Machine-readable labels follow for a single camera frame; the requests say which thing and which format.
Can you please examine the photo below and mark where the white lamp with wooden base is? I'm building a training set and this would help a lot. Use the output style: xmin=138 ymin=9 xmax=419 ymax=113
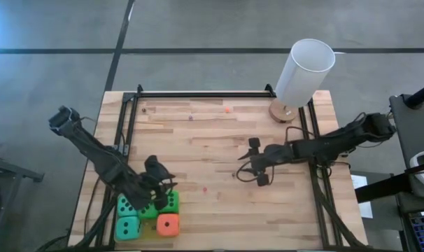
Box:
xmin=268 ymin=38 xmax=337 ymax=124

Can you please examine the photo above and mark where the black equipment cart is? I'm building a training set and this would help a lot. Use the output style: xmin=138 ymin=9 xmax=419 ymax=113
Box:
xmin=354 ymin=79 xmax=424 ymax=252

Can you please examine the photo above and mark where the yellow translucent plastic bin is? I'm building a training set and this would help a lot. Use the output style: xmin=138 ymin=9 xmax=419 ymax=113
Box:
xmin=112 ymin=190 xmax=181 ymax=242

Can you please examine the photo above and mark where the white paper sheet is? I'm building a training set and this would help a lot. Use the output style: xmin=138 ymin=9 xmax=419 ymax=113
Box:
xmin=350 ymin=174 xmax=374 ymax=220

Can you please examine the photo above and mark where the white rounded device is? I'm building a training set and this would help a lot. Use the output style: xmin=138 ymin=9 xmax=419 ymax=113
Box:
xmin=409 ymin=150 xmax=424 ymax=192

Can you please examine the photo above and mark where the black right camera cable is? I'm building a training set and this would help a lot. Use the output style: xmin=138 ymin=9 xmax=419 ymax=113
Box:
xmin=235 ymin=160 xmax=274 ymax=185

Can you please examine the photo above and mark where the green foam die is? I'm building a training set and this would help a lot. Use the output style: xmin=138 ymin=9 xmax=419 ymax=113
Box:
xmin=159 ymin=190 xmax=181 ymax=214
xmin=137 ymin=202 xmax=160 ymax=221

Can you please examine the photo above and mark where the black metal floor stand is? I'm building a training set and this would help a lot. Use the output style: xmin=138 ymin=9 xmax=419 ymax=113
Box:
xmin=0 ymin=152 xmax=45 ymax=246

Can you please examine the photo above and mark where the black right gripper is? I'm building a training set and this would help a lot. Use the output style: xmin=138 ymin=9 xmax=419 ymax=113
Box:
xmin=237 ymin=137 xmax=293 ymax=175

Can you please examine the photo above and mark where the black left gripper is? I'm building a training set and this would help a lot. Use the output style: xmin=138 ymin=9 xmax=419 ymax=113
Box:
xmin=141 ymin=155 xmax=178 ymax=199

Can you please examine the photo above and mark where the orange foam die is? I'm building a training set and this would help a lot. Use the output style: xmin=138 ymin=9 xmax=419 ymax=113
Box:
xmin=156 ymin=213 xmax=181 ymax=238

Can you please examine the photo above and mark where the teal foam die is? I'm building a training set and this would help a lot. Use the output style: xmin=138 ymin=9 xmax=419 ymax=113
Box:
xmin=114 ymin=216 xmax=142 ymax=242
xmin=116 ymin=194 xmax=139 ymax=218

